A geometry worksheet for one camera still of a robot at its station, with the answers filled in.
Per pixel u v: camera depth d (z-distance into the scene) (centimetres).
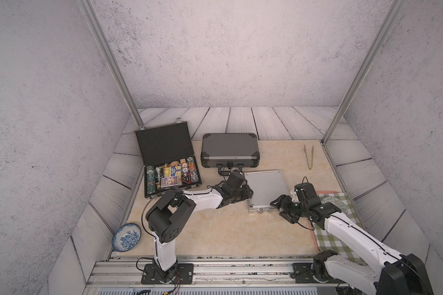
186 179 100
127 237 82
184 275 73
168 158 110
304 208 64
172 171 102
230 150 104
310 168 108
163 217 50
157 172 103
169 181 98
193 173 101
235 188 74
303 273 72
